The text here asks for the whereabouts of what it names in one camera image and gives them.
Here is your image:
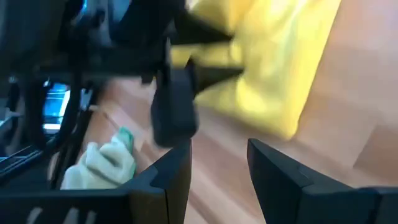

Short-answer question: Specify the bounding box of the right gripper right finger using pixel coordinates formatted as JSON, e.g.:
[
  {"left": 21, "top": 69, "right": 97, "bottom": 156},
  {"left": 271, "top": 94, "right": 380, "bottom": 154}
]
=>
[{"left": 247, "top": 139, "right": 398, "bottom": 224}]

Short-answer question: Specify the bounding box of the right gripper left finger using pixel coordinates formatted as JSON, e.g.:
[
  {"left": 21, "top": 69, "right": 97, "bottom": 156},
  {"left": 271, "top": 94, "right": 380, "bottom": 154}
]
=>
[{"left": 127, "top": 139, "right": 193, "bottom": 224}]

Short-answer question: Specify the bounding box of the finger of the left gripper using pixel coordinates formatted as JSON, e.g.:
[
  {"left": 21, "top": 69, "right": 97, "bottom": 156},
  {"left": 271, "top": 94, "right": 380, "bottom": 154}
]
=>
[
  {"left": 186, "top": 58, "right": 246, "bottom": 96},
  {"left": 170, "top": 11, "right": 234, "bottom": 47}
]

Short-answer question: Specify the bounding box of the yellow microfiber towel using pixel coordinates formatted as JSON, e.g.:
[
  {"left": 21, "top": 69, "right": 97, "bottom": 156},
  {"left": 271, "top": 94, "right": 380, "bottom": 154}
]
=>
[{"left": 169, "top": 0, "right": 343, "bottom": 141}]

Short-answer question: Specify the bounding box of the pale green microfiber towel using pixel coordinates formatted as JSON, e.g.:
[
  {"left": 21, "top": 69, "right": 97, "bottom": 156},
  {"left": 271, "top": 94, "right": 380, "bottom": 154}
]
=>
[{"left": 60, "top": 126, "right": 137, "bottom": 190}]

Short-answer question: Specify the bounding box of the black aluminium table frame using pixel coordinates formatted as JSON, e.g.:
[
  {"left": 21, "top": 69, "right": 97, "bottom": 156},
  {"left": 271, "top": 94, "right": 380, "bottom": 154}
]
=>
[{"left": 0, "top": 83, "right": 97, "bottom": 190}]

